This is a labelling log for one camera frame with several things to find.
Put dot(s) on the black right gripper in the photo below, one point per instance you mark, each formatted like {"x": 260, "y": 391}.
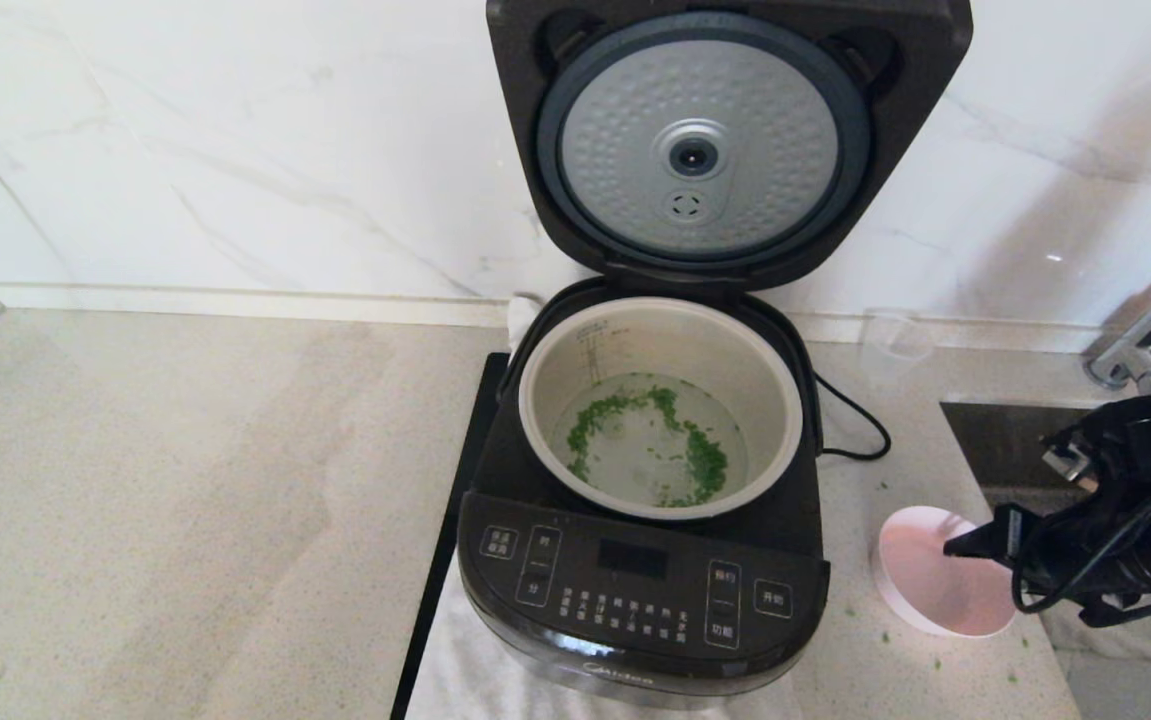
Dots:
{"x": 1055, "y": 545}

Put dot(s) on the pink bowl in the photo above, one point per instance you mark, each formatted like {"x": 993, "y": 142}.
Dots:
{"x": 925, "y": 590}

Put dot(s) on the chopped green vegetables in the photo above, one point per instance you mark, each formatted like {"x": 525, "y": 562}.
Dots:
{"x": 705, "y": 470}

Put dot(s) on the black rice cooker lid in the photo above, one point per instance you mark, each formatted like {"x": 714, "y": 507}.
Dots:
{"x": 695, "y": 110}

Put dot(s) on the grey inner pot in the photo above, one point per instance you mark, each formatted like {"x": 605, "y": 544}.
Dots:
{"x": 735, "y": 350}

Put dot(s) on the black rice cooker base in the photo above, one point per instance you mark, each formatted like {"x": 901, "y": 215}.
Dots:
{"x": 625, "y": 640}

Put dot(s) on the stainless steel sink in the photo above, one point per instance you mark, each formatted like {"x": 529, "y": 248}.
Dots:
{"x": 995, "y": 440}

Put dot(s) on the white rag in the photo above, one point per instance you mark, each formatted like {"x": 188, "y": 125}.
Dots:
{"x": 1135, "y": 655}

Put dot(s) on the clear measuring cup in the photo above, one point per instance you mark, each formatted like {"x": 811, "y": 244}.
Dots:
{"x": 893, "y": 345}

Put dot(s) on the chrome faucet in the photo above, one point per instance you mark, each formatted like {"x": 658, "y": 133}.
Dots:
{"x": 1125, "y": 365}

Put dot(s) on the black flat strip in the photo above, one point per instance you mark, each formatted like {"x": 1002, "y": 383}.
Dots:
{"x": 450, "y": 530}

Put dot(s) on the white cloth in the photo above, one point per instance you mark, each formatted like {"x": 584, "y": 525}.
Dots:
{"x": 455, "y": 680}

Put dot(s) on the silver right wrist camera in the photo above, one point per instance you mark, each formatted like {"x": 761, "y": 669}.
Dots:
{"x": 1073, "y": 468}

